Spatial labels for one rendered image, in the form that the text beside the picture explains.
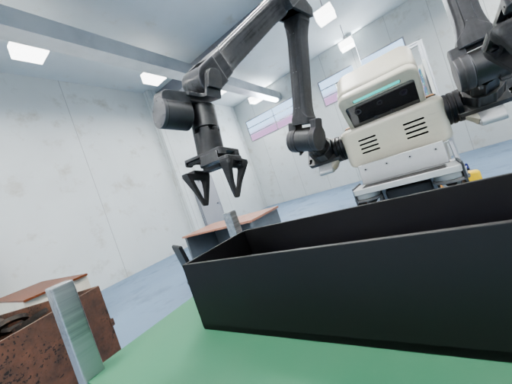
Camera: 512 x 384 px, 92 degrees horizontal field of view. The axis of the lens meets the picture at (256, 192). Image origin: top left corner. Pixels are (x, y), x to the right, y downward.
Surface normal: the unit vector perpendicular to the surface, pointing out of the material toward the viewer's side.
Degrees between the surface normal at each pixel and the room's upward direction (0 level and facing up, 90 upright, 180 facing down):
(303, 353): 0
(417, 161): 90
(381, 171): 90
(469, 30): 85
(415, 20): 90
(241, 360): 0
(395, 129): 98
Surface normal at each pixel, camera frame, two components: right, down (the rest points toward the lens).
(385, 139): -0.49, 0.33
